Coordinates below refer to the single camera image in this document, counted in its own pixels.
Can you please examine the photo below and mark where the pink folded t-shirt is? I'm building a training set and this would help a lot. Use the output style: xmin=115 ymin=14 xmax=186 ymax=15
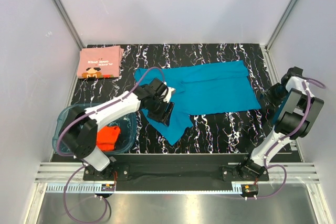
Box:
xmin=77 ymin=46 xmax=124 ymax=79

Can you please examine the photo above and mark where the right connector box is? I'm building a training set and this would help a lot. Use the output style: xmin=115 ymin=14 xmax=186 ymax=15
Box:
xmin=242 ymin=184 xmax=259 ymax=194

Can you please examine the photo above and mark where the connector box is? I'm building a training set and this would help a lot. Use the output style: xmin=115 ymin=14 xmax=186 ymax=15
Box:
xmin=242 ymin=184 xmax=259 ymax=194
xmin=101 ymin=184 xmax=116 ymax=191

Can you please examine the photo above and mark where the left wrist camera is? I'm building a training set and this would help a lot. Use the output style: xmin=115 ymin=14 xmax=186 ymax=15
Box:
xmin=162 ymin=87 xmax=176 ymax=103

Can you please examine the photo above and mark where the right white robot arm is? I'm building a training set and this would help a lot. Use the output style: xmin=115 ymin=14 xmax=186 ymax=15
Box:
xmin=251 ymin=67 xmax=325 ymax=173

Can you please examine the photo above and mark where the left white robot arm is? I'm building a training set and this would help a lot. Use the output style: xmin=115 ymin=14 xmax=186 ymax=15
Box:
xmin=58 ymin=78 xmax=176 ymax=174

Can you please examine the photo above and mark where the left aluminium frame post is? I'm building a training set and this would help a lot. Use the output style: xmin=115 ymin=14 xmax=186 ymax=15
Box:
xmin=52 ymin=0 xmax=85 ymax=50

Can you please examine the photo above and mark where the blue t-shirt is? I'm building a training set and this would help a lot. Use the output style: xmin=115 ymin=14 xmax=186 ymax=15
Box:
xmin=134 ymin=61 xmax=261 ymax=145

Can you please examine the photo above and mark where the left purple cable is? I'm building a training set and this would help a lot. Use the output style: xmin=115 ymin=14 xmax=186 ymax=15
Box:
xmin=56 ymin=66 xmax=166 ymax=222

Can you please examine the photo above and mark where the aluminium frame post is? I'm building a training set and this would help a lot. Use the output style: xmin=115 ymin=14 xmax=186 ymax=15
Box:
xmin=265 ymin=0 xmax=299 ymax=51
xmin=52 ymin=0 xmax=85 ymax=50

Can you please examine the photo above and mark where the clear blue plastic bin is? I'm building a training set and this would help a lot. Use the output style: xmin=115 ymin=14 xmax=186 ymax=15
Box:
xmin=52 ymin=103 xmax=137 ymax=156

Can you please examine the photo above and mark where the right aluminium frame post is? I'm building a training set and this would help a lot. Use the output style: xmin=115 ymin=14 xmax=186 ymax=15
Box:
xmin=265 ymin=0 xmax=299 ymax=51

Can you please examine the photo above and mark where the front aluminium rail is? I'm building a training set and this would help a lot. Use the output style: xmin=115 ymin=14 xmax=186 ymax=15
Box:
xmin=34 ymin=162 xmax=321 ymax=183

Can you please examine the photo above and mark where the orange t-shirt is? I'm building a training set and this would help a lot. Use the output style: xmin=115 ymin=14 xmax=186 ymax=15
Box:
xmin=97 ymin=126 xmax=121 ymax=152

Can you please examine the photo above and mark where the left connector box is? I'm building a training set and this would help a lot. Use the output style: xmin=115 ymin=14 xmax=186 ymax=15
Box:
xmin=101 ymin=184 xmax=116 ymax=191

